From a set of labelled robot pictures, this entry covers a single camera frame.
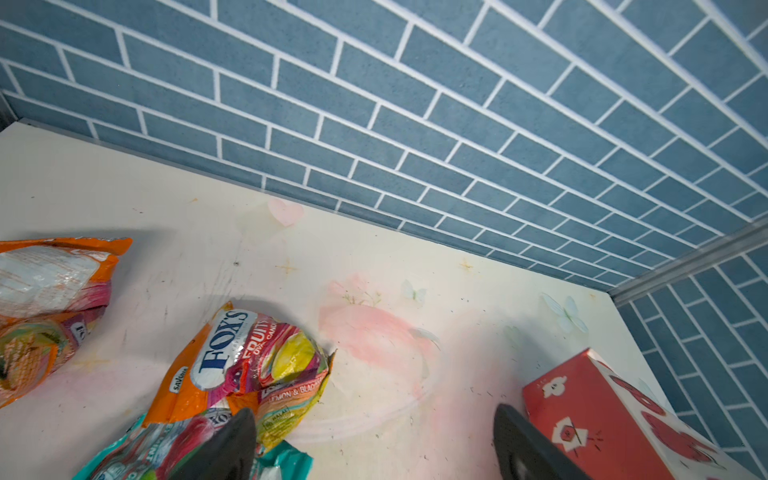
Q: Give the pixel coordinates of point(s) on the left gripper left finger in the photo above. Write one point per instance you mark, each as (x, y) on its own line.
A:
(228, 455)

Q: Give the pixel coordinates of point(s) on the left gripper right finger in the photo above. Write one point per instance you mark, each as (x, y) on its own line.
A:
(523, 452)

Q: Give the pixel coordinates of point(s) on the green snack packet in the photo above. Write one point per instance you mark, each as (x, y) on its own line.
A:
(155, 450)

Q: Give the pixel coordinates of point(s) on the red white paper bag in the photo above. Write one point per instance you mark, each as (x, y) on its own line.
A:
(612, 430)

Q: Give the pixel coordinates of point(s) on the orange Fox's candy packet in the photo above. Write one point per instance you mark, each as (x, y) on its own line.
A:
(245, 360)

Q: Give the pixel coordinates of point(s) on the orange snack packet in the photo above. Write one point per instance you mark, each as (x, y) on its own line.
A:
(53, 292)

